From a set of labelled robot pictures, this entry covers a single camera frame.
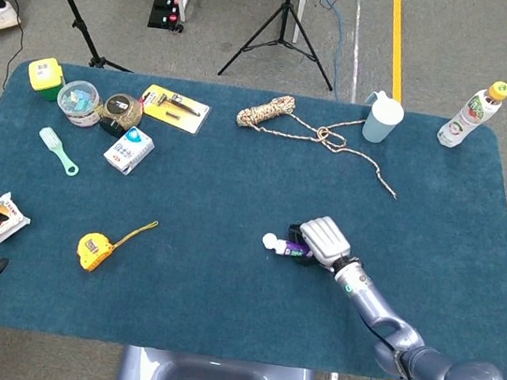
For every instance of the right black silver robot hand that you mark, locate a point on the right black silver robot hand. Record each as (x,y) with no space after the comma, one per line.
(326,240)

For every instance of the purple white toothpaste tube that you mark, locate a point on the purple white toothpaste tube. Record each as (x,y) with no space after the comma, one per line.
(270,241)

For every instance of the yellow tape measure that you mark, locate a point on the yellow tape measure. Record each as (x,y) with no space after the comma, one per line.
(93,250)

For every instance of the yellow green box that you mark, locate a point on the yellow green box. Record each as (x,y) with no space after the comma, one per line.
(43,73)

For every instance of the white red snack packet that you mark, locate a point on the white red snack packet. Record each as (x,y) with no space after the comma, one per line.
(6,219)

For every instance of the blue table mat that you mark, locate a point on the blue table mat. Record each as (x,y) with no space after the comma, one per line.
(237,173)

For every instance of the mint green brush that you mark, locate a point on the mint green brush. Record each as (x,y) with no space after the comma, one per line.
(50,139)

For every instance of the drink bottle yellow cap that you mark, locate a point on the drink bottle yellow cap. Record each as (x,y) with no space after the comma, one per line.
(467,116)

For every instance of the razor on yellow card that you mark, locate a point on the razor on yellow card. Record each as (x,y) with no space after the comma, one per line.
(179,111)

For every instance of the clear round plastic tub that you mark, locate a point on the clear round plastic tub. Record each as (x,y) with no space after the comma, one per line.
(77,99)

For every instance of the white blue carton box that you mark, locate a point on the white blue carton box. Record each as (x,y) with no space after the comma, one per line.
(129,151)

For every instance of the dark round jar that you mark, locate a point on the dark round jar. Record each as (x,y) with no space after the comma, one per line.
(120,110)

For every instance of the black light stand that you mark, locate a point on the black light stand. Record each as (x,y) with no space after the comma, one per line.
(76,23)

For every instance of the black power strip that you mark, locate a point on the black power strip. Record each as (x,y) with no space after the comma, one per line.
(166,5)

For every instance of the black camera tripod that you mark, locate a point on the black camera tripod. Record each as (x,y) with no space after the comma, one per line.
(285,15)

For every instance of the white upright post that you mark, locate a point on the white upright post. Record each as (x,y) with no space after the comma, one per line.
(302,8)

